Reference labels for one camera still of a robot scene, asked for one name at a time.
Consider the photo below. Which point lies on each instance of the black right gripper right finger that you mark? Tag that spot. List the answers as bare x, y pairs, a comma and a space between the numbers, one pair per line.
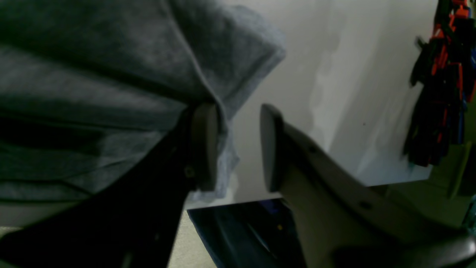
343, 224

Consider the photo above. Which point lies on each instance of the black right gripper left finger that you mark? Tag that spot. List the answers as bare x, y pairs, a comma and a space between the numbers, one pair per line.
131, 224

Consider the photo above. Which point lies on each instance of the colourful tool at edge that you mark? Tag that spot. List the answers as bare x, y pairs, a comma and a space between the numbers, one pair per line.
446, 69

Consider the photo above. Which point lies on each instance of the grey T-shirt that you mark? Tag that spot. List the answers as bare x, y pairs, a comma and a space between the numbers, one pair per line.
89, 87

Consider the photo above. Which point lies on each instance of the blue grey tablet pad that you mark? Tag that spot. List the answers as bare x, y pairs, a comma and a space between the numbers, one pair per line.
260, 234

